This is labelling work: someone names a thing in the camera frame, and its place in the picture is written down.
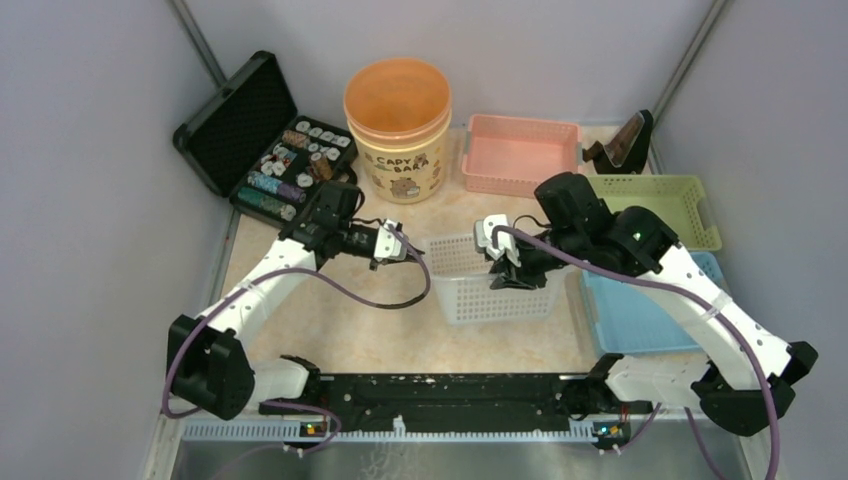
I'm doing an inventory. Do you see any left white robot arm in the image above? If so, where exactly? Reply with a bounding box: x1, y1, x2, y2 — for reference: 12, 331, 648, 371
162, 181, 405, 420

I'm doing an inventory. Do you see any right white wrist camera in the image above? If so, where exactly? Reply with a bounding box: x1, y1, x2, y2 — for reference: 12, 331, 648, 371
473, 214, 521, 267

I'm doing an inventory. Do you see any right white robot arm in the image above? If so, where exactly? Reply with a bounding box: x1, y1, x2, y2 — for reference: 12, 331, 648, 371
473, 172, 818, 437

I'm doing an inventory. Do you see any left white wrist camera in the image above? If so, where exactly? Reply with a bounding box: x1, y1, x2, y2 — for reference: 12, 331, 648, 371
373, 219, 408, 263

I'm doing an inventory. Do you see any black and brown stand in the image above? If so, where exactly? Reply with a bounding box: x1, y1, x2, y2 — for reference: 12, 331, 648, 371
582, 109, 654, 175

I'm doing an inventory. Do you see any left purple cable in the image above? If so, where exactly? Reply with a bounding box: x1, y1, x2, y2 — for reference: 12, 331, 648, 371
160, 225, 433, 420

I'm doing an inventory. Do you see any white slotted cable duct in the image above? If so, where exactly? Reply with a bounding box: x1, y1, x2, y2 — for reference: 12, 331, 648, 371
181, 417, 598, 444

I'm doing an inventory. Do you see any pink plastic basket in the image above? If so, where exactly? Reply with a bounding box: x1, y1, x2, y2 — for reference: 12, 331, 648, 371
461, 114, 582, 198

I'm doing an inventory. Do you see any white perforated plastic basket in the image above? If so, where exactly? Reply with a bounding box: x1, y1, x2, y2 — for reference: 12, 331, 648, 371
423, 234, 566, 326

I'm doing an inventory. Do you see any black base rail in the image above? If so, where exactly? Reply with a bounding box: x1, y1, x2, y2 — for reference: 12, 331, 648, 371
296, 373, 653, 433

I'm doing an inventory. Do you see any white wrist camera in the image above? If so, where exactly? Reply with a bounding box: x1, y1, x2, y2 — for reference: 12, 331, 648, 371
373, 219, 408, 263
473, 214, 521, 267

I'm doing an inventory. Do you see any green plastic basket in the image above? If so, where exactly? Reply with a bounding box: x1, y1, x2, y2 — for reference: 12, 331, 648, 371
588, 175, 723, 252

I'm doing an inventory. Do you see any blue plastic basket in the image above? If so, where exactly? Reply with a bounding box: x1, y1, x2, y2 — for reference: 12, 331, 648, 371
579, 271, 700, 355

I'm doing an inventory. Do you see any orange capybara bucket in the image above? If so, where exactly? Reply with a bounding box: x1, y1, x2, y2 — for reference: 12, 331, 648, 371
343, 58, 453, 204

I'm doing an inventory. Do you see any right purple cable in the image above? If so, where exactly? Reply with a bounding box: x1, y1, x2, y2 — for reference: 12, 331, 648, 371
490, 225, 783, 480

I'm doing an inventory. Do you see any black case with parts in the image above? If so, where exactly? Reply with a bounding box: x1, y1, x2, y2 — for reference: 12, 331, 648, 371
172, 51, 358, 229

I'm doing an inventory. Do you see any purple cable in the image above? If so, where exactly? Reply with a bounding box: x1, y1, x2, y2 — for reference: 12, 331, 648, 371
160, 225, 433, 420
490, 225, 783, 480

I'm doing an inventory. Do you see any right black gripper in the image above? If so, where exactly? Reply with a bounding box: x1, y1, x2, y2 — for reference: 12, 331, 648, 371
488, 224, 583, 291

